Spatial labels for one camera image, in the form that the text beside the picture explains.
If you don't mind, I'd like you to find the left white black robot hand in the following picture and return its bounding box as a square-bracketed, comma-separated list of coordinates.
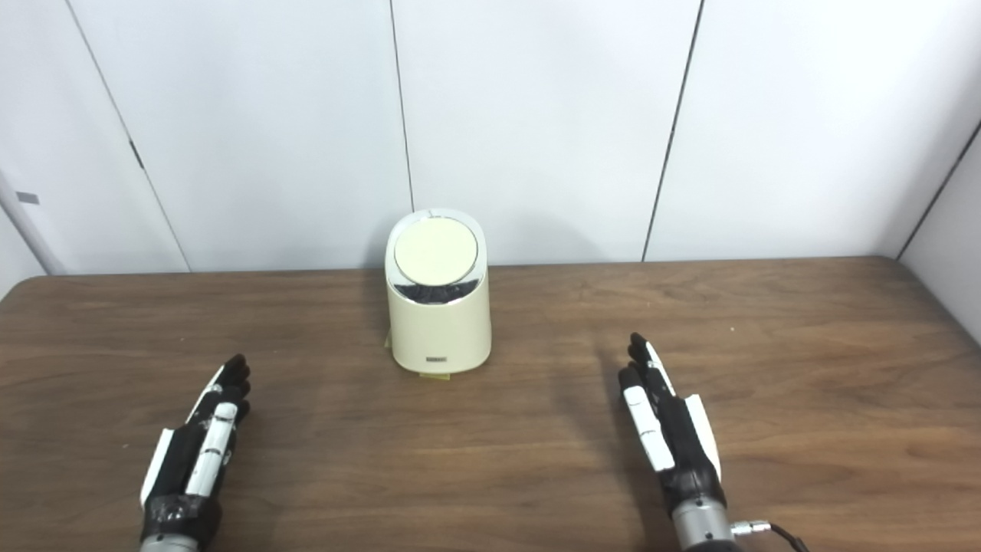
[138, 353, 252, 542]

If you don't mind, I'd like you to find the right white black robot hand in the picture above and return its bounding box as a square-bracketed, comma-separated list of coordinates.
[618, 332, 727, 514]

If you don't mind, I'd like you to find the cream-colored lidded bin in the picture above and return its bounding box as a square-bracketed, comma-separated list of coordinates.
[385, 209, 491, 375]

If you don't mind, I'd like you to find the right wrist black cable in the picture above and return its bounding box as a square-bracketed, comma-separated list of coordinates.
[732, 520, 812, 552]

